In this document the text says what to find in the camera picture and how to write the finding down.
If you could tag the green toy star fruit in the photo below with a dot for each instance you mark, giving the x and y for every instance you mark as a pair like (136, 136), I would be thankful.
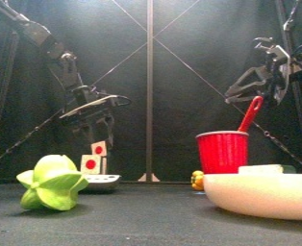
(52, 183)

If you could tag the white and green sponge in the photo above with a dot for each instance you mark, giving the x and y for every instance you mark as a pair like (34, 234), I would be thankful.
(265, 168)

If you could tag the small yellow toy pepper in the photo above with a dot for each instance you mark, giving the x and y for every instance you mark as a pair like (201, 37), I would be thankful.
(196, 180)

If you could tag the vertical metal frame pole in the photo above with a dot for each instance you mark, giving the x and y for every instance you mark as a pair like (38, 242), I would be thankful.
(149, 89)

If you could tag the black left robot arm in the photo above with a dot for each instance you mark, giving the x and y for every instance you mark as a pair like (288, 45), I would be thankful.
(37, 32)

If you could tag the red plastic cup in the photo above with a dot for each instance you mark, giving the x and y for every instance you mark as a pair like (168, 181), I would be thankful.
(221, 153)

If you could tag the diagonal frame brace rod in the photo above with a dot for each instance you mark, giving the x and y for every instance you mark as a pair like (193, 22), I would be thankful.
(241, 115)
(24, 139)

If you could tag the large white bowl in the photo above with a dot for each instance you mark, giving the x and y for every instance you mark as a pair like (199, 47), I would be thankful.
(261, 196)

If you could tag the white sushi piece red centre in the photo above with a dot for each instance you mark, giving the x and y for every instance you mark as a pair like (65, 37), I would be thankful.
(98, 149)
(90, 164)

